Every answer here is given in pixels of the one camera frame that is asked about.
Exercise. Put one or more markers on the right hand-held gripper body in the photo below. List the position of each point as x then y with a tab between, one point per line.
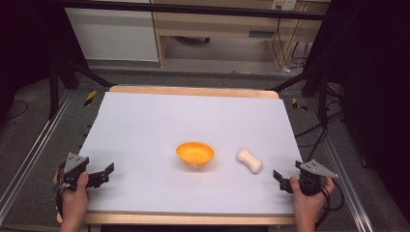
311	180

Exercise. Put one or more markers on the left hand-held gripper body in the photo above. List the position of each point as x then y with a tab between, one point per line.
74	167

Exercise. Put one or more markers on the white soap bar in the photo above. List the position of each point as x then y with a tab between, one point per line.
249	160

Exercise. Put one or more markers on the orange plastic bowl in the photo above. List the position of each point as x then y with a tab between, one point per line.
195	153

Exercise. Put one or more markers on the person's right hand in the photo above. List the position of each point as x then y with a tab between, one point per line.
306	204

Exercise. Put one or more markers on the person's left hand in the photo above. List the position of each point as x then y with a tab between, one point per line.
74	203

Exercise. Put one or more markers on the white table sheet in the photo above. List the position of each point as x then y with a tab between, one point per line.
154	129

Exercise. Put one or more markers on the yellow black tape marker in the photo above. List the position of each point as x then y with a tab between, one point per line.
299	105
90	98

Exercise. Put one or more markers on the black metal stand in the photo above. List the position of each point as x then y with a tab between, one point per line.
54	90
322	96

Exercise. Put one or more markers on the wooden table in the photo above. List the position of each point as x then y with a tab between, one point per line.
193	90

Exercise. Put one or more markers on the dark curtain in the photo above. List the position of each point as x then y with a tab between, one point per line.
374	80
25	38

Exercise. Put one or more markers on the white cabinet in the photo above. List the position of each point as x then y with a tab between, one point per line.
112	35

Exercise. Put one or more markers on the light wooden desk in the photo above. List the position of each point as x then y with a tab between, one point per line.
212	24

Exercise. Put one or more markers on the white power strip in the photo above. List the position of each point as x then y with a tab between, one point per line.
283	4

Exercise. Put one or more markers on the aluminium floor rail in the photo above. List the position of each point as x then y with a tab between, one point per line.
35	148
345	180

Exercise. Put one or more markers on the black horizontal frame bar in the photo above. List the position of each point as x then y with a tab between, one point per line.
193	9

